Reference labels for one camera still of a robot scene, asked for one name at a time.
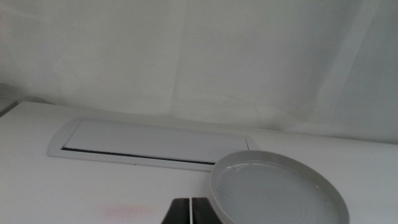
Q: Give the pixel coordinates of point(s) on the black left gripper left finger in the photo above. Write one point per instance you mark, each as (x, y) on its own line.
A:
(178, 213)

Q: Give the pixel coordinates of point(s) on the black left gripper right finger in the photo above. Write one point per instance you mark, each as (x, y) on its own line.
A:
(202, 213)

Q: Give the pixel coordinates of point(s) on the grey shallow bowl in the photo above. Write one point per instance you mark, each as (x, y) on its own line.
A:
(273, 193)

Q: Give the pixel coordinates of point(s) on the white backdrop curtain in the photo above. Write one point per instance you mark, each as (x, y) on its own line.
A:
(199, 56)

